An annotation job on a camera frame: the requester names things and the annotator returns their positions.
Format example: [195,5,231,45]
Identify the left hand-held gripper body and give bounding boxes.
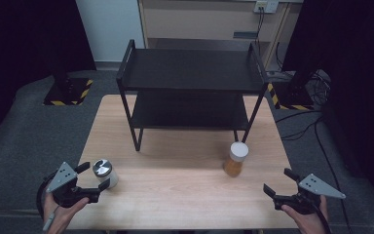
[46,161,101,210]

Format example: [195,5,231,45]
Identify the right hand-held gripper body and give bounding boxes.
[273,173,347,215]

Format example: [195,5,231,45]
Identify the glass salt jar metal lid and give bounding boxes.
[92,158,120,190]

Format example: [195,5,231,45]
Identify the orange spice jar white lid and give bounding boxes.
[222,141,250,178]

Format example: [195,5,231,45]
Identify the black metal two-tier shelf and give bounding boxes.
[115,39,270,152]

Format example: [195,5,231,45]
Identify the person's right hand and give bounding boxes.
[280,195,332,234]

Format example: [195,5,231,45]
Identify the person's left hand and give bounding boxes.
[42,194,91,234]

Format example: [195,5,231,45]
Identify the striped stand base with pole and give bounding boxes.
[42,58,94,107]
[267,69,317,112]

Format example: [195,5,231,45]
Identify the black curtain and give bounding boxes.
[0,0,97,151]
[281,0,374,213]

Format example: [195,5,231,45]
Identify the beige wooden cabinet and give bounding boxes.
[137,0,304,71]

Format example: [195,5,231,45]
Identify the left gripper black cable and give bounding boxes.
[35,171,58,219]

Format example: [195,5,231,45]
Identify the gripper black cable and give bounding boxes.
[35,171,58,219]
[311,204,334,234]

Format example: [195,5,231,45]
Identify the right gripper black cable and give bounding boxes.
[311,204,334,234]

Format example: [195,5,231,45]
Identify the gray left wrist strap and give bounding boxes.
[42,205,61,233]

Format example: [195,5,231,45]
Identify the black floor cables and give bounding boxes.
[274,109,354,234]

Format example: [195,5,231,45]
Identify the black plugged power cables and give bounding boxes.
[254,6,266,45]

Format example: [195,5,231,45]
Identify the white wall outlet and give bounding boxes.
[253,0,280,15]

